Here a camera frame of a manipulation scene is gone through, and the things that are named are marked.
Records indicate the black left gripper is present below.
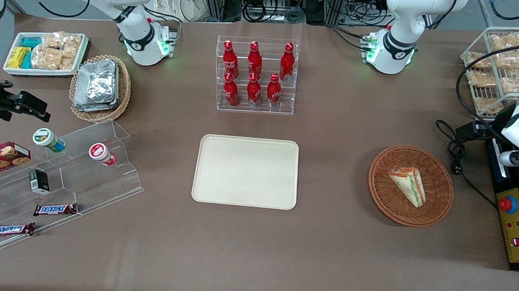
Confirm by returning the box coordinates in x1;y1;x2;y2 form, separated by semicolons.
454;104;516;152

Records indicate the triangle sandwich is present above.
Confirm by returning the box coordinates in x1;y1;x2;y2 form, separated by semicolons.
385;165;429;209

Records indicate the white rectangular snack tray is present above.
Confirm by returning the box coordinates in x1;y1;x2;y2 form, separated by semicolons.
2;28;90;82

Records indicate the round brown wicker basket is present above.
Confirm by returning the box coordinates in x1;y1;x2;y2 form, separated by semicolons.
365;143;457;230

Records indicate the oval light wicker basket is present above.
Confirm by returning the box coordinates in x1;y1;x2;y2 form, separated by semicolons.
67;52;134;125

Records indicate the beige plastic tray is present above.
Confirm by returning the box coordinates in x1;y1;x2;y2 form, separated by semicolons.
190;133;301;211

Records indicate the green lid yogurt cup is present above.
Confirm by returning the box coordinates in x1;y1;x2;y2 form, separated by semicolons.
31;127;67;153

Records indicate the yellow snack pack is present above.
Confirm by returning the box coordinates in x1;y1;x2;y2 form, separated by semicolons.
7;46;30;70

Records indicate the clear rice cracker bag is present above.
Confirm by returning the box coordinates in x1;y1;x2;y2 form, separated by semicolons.
31;46;63;71
40;31;67;50
63;33;83;54
59;50;79;72

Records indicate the small black tea box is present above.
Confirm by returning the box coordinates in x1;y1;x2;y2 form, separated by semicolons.
27;168;52;195

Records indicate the silver foil pack stack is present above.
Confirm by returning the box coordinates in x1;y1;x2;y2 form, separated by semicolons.
72;57;123;115

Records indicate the red emergency stop button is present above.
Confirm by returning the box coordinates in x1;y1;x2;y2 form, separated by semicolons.
498;196;519;214

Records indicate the clear acrylic stepped stand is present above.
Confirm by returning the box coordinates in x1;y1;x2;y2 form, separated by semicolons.
0;112;149;260

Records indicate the red lid yogurt cup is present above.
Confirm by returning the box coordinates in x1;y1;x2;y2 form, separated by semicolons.
88;142;118;167

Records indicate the brown Snickers bar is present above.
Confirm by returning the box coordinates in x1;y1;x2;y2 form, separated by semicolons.
33;200;79;220
0;220;36;241

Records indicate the black appliance with yellow panel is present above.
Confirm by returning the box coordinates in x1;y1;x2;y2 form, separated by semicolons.
477;107;519;272

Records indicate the beige cloth bag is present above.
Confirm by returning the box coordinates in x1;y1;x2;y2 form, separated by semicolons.
150;0;209;23

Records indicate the red cola bottle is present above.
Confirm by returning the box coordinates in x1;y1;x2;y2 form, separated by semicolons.
279;41;296;82
247;40;264;78
266;72;283;108
222;72;242;107
246;72;263;107
221;40;241;80

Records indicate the clear acrylic bottle rack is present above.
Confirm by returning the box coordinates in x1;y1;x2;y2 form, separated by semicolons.
212;34;300;117

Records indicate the black power cable with plug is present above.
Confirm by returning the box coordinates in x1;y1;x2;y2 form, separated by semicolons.
430;119;504;209

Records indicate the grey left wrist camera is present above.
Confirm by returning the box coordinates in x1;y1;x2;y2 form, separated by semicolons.
498;150;519;168

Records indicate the white wire rack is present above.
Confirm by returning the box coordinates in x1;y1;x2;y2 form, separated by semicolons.
456;22;519;124

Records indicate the coiled black cable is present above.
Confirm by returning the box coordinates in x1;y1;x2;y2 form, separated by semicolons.
242;0;280;26

